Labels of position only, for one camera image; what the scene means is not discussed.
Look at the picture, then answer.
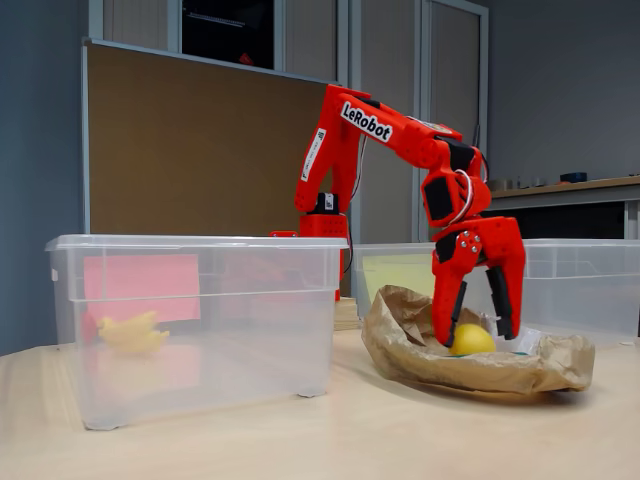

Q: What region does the yellow toy lemon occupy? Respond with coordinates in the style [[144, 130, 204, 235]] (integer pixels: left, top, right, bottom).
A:
[[448, 323, 497, 357]]

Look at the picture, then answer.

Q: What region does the yellow toy banana bunch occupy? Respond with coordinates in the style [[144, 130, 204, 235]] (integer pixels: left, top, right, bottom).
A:
[[97, 310, 171, 356]]

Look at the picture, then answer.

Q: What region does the clear plastic bin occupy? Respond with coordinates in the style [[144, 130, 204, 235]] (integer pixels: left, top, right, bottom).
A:
[[349, 238, 640, 347], [44, 233, 350, 431]]

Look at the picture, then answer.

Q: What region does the yellow paper note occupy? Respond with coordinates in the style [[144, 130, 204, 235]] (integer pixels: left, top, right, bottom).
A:
[[362, 254, 436, 302]]

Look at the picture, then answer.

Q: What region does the crumpled brown paper bag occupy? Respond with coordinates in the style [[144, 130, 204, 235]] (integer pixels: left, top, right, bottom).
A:
[[359, 284, 596, 397]]

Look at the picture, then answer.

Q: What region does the wooden sideboard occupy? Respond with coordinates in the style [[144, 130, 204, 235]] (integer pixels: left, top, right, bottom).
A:
[[487, 174, 640, 242]]

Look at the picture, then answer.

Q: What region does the wooden base block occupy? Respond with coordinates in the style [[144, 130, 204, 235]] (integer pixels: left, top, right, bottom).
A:
[[333, 296, 362, 331]]

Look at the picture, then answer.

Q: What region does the grey cabinet with doors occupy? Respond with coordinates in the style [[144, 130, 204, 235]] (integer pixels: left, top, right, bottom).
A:
[[88, 0, 490, 244]]

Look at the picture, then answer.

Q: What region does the brown cork pinboard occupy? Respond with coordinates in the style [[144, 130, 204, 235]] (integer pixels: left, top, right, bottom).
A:
[[81, 38, 346, 237]]

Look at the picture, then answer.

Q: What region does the pink paper note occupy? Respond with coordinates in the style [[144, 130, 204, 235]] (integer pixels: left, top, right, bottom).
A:
[[83, 254, 202, 329]]

